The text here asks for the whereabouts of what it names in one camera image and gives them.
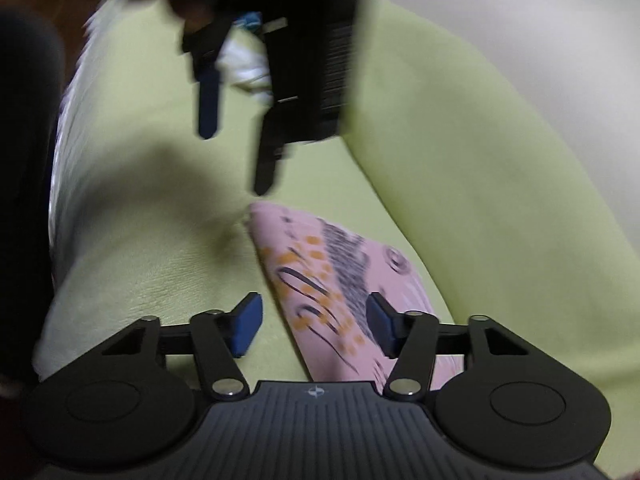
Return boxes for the pink patterned shorts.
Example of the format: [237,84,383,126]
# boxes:
[248,202,452,388]

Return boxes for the white socks bundle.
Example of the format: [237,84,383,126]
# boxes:
[216,38,272,104]

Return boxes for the blue patterned pouch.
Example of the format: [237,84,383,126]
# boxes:
[234,12,262,34]

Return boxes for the light green sofa cover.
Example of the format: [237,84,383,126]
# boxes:
[36,0,639,476]

